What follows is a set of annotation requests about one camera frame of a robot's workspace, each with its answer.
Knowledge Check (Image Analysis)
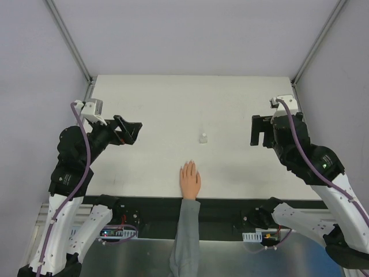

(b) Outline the clear nail polish bottle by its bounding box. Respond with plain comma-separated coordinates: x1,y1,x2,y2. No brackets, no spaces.
199,133,208,144

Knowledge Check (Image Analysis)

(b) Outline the grey sleeved forearm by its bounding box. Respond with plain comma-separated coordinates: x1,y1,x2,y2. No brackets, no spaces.
168,199,201,276

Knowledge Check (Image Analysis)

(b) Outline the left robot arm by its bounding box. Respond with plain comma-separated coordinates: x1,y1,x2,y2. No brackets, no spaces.
18,115,142,276

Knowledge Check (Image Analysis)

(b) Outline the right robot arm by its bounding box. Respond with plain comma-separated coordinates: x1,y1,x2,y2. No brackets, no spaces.
245,113,368,271

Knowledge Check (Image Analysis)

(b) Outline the mannequin hand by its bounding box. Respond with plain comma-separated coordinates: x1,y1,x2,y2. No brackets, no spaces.
179,160,201,200

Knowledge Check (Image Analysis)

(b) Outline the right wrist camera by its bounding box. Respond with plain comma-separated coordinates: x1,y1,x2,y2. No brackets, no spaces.
270,95,299,117

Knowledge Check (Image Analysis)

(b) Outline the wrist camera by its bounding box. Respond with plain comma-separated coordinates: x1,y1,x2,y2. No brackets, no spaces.
270,95,299,117
74,99,107,125

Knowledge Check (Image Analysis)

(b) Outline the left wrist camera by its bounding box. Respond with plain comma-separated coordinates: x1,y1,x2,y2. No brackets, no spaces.
74,99,107,125

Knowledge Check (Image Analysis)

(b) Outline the left aluminium frame post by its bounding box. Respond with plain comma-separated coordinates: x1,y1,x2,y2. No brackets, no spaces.
43,0,95,85

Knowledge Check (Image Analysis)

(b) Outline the aluminium frame post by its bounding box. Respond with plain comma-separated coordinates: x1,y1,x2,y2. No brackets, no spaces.
43,0,95,85
291,0,349,88

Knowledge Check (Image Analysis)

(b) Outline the right white cable duct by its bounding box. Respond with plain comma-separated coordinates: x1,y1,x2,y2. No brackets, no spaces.
242,230,281,243

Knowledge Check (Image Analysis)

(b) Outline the white cable duct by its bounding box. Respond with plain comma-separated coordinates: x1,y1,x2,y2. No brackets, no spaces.
70,226,139,240
242,230,281,243

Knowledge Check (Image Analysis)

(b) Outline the left white cable duct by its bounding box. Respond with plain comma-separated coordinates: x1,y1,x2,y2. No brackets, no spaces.
70,226,139,240

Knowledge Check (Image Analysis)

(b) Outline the right aluminium frame post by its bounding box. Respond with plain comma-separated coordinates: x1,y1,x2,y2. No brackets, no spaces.
291,0,349,88

